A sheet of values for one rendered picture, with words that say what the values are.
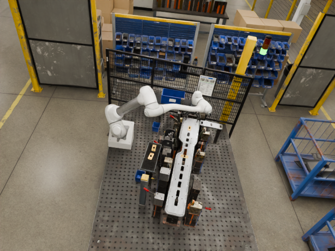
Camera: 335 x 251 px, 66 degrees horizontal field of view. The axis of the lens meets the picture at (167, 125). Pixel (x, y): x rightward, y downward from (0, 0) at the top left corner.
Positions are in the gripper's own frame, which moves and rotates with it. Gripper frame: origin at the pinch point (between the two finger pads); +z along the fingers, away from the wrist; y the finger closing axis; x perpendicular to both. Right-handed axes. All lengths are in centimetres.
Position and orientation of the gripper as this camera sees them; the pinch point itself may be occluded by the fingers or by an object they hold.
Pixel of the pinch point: (191, 120)
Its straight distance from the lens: 310.6
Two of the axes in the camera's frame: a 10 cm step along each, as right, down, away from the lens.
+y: 9.8, 2.1, -0.6
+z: -1.1, 7.2, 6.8
